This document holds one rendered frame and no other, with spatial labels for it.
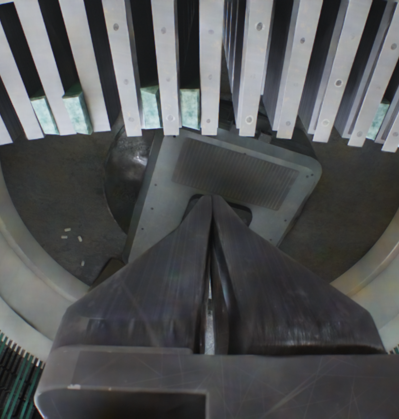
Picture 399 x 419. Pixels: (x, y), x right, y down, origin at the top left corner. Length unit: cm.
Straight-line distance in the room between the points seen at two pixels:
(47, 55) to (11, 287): 154
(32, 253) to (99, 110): 161
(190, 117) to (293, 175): 96
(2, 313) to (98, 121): 134
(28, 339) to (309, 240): 124
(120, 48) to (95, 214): 147
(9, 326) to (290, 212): 108
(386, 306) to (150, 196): 110
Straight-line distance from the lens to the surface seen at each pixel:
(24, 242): 180
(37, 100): 24
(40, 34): 23
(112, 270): 182
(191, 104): 22
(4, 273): 172
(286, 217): 126
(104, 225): 169
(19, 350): 156
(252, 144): 111
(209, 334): 89
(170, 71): 21
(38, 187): 166
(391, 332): 158
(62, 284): 190
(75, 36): 23
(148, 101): 22
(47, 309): 184
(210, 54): 21
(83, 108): 23
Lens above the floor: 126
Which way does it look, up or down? 53 degrees down
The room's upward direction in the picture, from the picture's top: 178 degrees counter-clockwise
